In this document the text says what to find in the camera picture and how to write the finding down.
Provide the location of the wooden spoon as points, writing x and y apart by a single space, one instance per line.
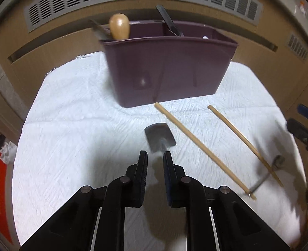
119 26

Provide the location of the white textured cloth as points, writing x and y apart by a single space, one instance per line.
78 136

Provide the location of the wooden chopstick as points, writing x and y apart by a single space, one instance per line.
201 146
244 143

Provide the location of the small grey vent grille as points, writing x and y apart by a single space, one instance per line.
297 47

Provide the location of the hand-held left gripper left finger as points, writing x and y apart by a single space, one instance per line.
142 170

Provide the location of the orange-capped bottle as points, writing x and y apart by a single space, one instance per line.
302 7

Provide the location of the shovel-shaped metal spoon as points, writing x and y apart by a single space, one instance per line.
158 134

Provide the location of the black utensil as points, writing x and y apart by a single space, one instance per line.
167 18

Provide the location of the maroon plastic utensil holder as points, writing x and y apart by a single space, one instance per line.
169 68

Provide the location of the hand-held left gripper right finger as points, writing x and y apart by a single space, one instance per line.
169 172

